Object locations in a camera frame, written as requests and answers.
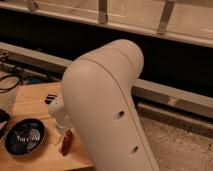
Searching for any black cable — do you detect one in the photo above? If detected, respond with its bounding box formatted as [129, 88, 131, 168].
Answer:
[0, 74, 23, 94]

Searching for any black round bowl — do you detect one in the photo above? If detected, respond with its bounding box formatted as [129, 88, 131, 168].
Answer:
[5, 118, 46, 156]

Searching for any black rectangular box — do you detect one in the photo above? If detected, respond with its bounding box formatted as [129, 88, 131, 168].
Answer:
[45, 94, 57, 105]

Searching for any black object at left edge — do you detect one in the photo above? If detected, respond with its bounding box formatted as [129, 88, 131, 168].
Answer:
[0, 109, 10, 139]

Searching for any red chili pepper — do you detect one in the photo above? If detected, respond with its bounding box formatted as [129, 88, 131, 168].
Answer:
[61, 130, 73, 156]

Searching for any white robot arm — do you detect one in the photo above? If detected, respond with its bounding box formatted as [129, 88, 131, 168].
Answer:
[48, 39, 160, 171]

